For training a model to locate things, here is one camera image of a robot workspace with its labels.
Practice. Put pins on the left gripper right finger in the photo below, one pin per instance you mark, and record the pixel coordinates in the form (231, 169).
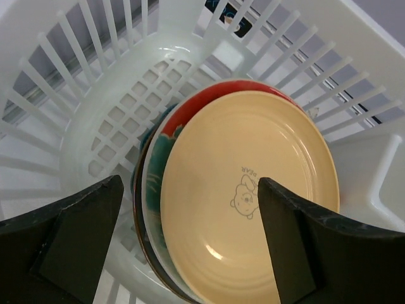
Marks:
(320, 256)

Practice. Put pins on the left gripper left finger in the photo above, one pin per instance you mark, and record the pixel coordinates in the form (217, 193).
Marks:
(56, 253)

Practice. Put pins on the grey reindeer plate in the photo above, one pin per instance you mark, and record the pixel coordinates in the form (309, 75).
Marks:
(142, 234)

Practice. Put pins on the red and teal floral plate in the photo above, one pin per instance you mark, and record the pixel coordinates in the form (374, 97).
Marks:
(158, 149)

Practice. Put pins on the orange round bear plate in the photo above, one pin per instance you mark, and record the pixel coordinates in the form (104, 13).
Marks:
(209, 195)

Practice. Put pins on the teal scalloped plate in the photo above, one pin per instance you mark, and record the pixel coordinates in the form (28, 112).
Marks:
(144, 139)

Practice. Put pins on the white plastic basket bin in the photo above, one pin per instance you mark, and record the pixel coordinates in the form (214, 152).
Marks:
(82, 81)

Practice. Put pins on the dark blue label sticker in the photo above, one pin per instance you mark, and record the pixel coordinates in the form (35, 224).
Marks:
(227, 16)

